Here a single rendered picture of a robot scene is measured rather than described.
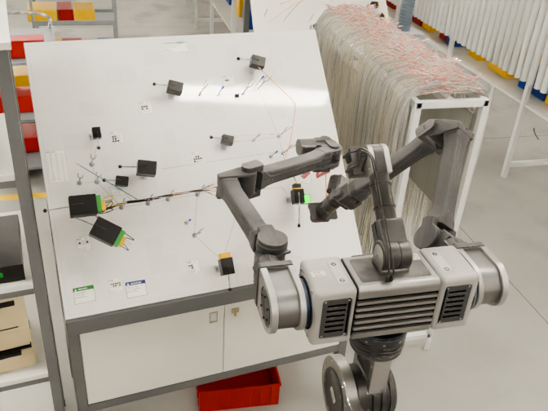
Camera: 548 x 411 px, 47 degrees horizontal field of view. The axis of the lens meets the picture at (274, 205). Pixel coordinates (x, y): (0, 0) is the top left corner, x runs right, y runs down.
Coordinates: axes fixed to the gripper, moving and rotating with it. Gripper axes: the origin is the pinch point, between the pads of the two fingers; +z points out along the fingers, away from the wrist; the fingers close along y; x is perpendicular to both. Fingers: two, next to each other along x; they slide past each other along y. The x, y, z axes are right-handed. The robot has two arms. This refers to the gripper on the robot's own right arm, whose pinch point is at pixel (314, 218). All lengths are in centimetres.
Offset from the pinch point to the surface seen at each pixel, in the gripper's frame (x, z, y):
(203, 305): 23, 27, 39
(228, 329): 30, 44, 26
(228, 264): 11.4, 12.9, 31.2
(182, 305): 22, 26, 47
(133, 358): 37, 48, 64
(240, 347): 37, 53, 20
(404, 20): -181, 115, -149
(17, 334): 25, 35, 104
